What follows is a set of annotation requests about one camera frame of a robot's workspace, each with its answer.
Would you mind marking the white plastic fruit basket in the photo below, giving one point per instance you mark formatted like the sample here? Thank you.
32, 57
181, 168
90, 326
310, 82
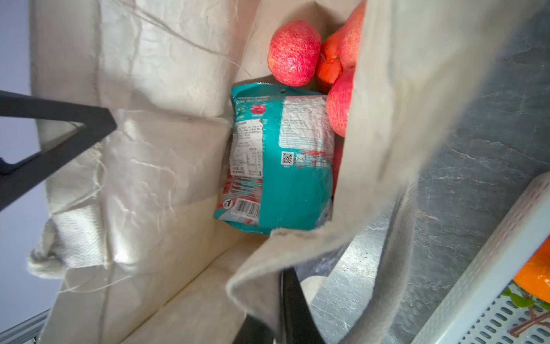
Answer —
472, 311

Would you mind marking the pink green candy bag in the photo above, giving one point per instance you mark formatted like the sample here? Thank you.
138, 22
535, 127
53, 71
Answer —
280, 160

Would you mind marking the red apple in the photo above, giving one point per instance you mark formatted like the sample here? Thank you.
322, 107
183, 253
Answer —
349, 39
293, 53
339, 101

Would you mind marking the green leafy twig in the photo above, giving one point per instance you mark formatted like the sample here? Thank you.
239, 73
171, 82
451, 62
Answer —
533, 310

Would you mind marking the red tomato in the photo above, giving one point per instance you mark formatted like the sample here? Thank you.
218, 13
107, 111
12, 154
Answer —
329, 66

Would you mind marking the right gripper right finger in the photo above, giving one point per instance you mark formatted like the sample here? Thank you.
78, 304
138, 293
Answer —
297, 324

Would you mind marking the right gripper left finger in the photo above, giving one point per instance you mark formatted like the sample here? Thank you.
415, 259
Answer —
19, 178

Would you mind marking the cream canvas grocery bag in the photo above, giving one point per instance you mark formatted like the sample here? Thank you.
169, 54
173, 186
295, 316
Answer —
131, 230

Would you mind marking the orange tangerine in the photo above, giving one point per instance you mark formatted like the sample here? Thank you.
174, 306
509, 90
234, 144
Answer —
533, 277

